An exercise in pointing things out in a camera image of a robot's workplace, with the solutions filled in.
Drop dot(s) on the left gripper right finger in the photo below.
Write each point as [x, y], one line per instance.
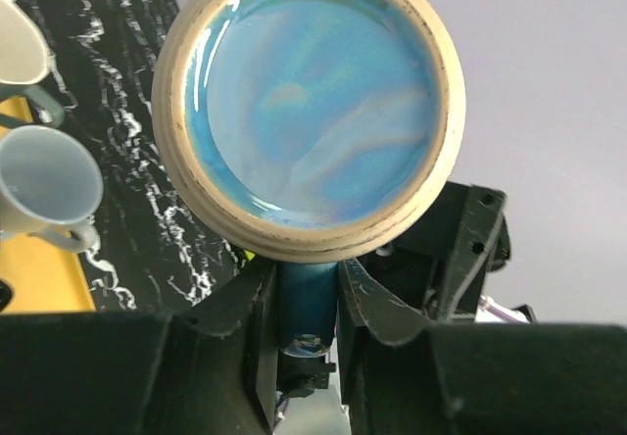
[388, 371]

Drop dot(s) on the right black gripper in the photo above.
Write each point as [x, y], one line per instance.
[439, 265]

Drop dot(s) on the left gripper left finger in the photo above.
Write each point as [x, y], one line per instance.
[225, 358]

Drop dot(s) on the blue mug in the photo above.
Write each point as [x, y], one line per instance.
[308, 132]

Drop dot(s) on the white grey mug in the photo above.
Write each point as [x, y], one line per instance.
[50, 186]

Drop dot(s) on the grey faceted mug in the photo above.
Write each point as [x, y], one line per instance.
[25, 62]

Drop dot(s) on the orange plastic tray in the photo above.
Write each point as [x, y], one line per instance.
[43, 278]

